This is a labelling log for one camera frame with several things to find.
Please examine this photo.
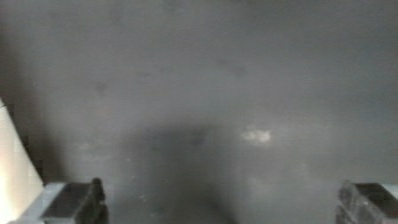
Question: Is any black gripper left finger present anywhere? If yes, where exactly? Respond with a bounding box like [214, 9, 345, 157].
[17, 178, 109, 224]

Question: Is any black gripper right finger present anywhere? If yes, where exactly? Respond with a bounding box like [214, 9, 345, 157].
[335, 181, 398, 224]

